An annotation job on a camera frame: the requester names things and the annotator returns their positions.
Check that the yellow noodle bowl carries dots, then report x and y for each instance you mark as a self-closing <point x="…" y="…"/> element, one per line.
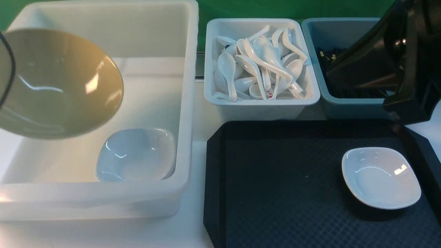
<point x="56" y="85"/>

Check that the white spoon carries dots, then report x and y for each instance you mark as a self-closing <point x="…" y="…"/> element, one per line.
<point x="271" y="61"/>
<point x="227" y="66"/>
<point x="289" y="45"/>
<point x="251" y="67"/>

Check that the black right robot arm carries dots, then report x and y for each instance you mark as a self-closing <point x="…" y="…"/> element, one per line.
<point x="401" y="53"/>

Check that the white spoon bin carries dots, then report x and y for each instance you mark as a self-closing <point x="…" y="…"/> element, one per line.
<point x="247" y="37"/>

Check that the black serving tray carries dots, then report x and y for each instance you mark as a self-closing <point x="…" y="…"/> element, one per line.
<point x="279" y="184"/>

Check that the white square dish in tub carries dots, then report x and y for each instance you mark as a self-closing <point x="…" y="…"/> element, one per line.
<point x="137" y="155"/>

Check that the large white plastic tub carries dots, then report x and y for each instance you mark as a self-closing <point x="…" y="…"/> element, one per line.
<point x="153" y="43"/>

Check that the pile of black chopsticks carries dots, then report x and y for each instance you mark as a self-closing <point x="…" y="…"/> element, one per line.
<point x="326" y="58"/>

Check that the blue-grey chopstick bin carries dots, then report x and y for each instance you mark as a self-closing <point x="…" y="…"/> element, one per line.
<point x="327" y="34"/>

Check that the white square dish on tray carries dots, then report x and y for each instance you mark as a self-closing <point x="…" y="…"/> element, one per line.
<point x="380" y="177"/>

